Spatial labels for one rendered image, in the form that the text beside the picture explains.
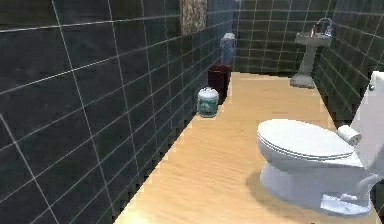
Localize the dark red trash can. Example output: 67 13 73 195
207 63 232 105

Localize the chrome sink faucet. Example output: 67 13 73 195
315 17 334 34

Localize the green white lidded trash can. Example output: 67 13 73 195
196 86 220 118

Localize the grey pedestal sink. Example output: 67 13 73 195
289 31 333 90

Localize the blue hanging towel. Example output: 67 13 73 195
219 32 236 67

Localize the white toilet paper roll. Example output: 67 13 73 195
336 124 363 146

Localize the mottled framed wall picture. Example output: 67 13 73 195
179 0 208 36

